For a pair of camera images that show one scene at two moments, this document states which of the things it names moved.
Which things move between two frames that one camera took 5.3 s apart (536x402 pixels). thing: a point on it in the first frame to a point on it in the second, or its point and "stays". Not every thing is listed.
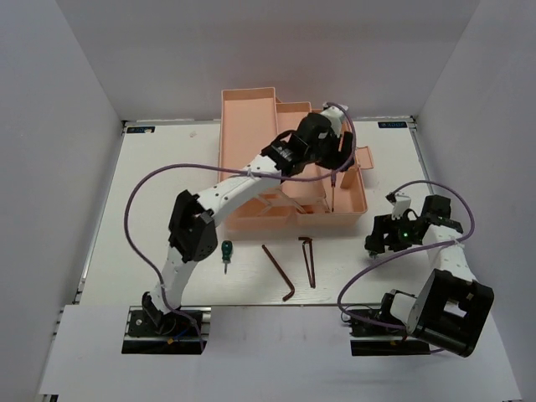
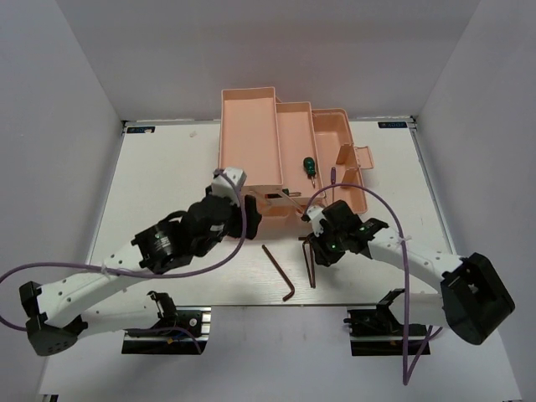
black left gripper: (337, 157) to (253, 218)
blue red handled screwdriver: (333, 180) stays
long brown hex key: (283, 274) stays
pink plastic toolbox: (252, 121) stays
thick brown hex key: (309, 240) stays
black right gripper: (383, 224) to (322, 255)
